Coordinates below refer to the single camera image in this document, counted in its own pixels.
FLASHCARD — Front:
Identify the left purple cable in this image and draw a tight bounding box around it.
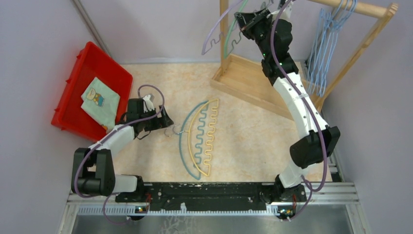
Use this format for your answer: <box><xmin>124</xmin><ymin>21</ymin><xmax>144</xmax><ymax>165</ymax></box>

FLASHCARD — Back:
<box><xmin>73</xmin><ymin>84</ymin><xmax>166</xmax><ymax>224</ymax></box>

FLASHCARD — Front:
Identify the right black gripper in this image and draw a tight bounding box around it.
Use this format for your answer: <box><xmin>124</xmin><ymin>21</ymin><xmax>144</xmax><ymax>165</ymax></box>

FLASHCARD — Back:
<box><xmin>235</xmin><ymin>7</ymin><xmax>274</xmax><ymax>59</ymax></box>

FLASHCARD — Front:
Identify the wooden hanger rack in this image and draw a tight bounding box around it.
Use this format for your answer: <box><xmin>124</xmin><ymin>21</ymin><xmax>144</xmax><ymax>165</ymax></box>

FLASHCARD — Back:
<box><xmin>210</xmin><ymin>2</ymin><xmax>399</xmax><ymax>119</ymax></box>

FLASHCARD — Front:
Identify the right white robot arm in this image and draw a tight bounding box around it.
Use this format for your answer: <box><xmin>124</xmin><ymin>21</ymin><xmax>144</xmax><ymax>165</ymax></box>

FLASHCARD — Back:
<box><xmin>234</xmin><ymin>8</ymin><xmax>340</xmax><ymax>201</ymax></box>

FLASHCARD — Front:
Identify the light blue wire hanger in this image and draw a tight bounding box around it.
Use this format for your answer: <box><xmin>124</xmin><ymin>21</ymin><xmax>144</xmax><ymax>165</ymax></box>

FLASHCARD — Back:
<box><xmin>306</xmin><ymin>7</ymin><xmax>339</xmax><ymax>91</ymax></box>
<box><xmin>319</xmin><ymin>0</ymin><xmax>358</xmax><ymax>98</ymax></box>
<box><xmin>309</xmin><ymin>0</ymin><xmax>346</xmax><ymax>94</ymax></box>
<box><xmin>314</xmin><ymin>0</ymin><xmax>352</xmax><ymax>96</ymax></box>

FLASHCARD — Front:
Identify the teal blue wavy hanger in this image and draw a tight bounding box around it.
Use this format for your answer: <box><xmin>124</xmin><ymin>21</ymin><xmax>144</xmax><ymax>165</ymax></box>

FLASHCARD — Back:
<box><xmin>178</xmin><ymin>100</ymin><xmax>209</xmax><ymax>181</ymax></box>

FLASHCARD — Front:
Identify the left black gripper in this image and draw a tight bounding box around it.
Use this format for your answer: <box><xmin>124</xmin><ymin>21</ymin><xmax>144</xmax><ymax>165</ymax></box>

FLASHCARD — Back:
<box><xmin>139</xmin><ymin>104</ymin><xmax>173</xmax><ymax>132</ymax></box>

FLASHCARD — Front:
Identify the red plastic bin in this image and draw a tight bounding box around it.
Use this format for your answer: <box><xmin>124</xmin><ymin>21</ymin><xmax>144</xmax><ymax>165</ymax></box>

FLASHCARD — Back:
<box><xmin>51</xmin><ymin>41</ymin><xmax>133</xmax><ymax>141</ymax></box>

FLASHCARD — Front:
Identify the yellow wavy hanger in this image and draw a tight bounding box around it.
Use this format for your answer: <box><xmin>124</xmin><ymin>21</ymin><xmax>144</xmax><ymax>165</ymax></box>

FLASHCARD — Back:
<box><xmin>187</xmin><ymin>98</ymin><xmax>220</xmax><ymax>179</ymax></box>

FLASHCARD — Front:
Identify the light green printed cloth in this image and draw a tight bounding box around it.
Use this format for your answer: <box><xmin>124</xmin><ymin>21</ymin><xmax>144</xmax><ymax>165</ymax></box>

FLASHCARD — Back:
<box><xmin>81</xmin><ymin>77</ymin><xmax>120</xmax><ymax>132</ymax></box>

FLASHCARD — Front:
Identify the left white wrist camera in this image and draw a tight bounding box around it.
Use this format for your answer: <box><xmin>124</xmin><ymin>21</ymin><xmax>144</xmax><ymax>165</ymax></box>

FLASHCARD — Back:
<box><xmin>143</xmin><ymin>94</ymin><xmax>155</xmax><ymax>113</ymax></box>

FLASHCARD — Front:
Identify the purple wavy hanger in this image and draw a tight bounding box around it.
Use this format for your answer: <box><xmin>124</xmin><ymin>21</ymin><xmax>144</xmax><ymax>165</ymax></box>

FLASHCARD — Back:
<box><xmin>201</xmin><ymin>0</ymin><xmax>248</xmax><ymax>56</ymax></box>

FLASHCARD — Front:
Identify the green wavy hanger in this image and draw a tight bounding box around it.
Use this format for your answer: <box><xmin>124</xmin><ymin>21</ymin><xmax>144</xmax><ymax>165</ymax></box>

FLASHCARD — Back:
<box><xmin>224</xmin><ymin>0</ymin><xmax>275</xmax><ymax>60</ymax></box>

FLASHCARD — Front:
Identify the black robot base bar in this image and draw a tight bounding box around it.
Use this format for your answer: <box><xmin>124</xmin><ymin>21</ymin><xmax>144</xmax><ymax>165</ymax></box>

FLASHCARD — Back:
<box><xmin>115</xmin><ymin>182</ymin><xmax>307</xmax><ymax>212</ymax></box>

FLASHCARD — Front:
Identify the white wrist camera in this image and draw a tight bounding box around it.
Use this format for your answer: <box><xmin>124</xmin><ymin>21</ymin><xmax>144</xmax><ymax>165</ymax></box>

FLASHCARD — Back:
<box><xmin>143</xmin><ymin>94</ymin><xmax>155</xmax><ymax>113</ymax></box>
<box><xmin>267</xmin><ymin>0</ymin><xmax>294</xmax><ymax>20</ymax></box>

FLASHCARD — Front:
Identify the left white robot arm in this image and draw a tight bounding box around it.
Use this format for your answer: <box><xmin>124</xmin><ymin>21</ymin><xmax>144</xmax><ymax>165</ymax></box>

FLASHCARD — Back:
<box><xmin>71</xmin><ymin>97</ymin><xmax>174</xmax><ymax>202</ymax></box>

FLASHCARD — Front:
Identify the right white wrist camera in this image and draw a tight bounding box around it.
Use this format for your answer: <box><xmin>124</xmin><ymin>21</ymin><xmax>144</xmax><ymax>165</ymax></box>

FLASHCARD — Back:
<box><xmin>267</xmin><ymin>0</ymin><xmax>294</xmax><ymax>20</ymax></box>

